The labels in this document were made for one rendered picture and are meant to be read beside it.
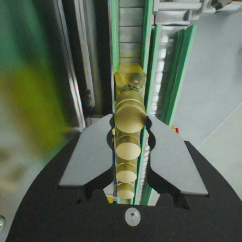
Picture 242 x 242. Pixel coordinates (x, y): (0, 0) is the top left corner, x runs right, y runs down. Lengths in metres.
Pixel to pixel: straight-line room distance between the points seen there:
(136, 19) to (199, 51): 0.29
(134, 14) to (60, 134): 0.34
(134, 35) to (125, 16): 0.05
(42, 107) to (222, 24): 0.60
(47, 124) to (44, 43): 0.12
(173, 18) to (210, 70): 0.30
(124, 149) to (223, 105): 0.63
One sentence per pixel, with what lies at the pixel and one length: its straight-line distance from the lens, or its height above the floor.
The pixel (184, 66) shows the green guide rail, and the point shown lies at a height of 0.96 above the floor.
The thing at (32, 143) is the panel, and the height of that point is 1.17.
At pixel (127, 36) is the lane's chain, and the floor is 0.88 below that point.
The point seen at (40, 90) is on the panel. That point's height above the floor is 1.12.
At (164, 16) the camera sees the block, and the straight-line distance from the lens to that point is 0.40.
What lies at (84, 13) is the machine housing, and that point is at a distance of 0.52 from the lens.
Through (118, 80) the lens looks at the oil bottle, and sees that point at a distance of 0.19.
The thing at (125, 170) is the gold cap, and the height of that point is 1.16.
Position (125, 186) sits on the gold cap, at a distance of 0.25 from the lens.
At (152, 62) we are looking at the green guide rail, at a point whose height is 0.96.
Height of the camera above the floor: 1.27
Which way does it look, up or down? 58 degrees down
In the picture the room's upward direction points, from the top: 173 degrees counter-clockwise
